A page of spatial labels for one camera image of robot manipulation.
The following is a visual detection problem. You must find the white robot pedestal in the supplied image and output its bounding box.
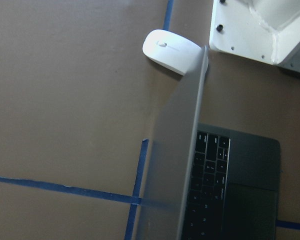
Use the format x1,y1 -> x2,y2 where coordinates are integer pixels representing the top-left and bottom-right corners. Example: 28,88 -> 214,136
209,0 -> 300,73

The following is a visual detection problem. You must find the white computer mouse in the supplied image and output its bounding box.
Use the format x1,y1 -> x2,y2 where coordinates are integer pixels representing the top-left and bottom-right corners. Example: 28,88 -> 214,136
142,29 -> 208,76

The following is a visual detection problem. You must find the grey laptop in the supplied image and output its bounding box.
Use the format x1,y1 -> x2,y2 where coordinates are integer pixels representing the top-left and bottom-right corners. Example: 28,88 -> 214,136
136,48 -> 281,240

